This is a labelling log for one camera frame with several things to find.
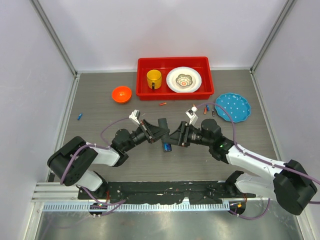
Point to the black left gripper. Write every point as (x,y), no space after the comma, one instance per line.
(153,133)

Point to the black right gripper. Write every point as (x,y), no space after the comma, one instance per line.
(180,136)

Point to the black remote control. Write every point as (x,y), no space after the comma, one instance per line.
(162,123)

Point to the purple pink battery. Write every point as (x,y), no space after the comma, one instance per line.
(169,147)

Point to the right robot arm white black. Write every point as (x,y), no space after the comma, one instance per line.
(284,182)

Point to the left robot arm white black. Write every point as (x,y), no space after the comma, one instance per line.
(71,163)

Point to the orange plastic bowl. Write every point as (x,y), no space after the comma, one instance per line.
(121,94)

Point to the red plastic tray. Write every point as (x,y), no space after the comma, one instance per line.
(165,65)

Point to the yellow mug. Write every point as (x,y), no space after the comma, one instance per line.
(154,79)

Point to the small patterned bowl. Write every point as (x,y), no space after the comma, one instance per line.
(184,80)

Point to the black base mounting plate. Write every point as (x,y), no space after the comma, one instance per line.
(169,192)

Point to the white paper plate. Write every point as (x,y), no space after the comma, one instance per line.
(173,74)

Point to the blue dotted plate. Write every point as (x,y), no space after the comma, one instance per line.
(235,105)

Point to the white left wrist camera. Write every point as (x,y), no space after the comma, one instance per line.
(134,117)

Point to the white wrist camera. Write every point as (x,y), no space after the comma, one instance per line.
(191,113)
(134,117)

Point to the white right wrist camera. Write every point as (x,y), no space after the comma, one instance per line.
(191,113)

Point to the aluminium front rail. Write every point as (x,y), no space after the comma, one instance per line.
(59,198)

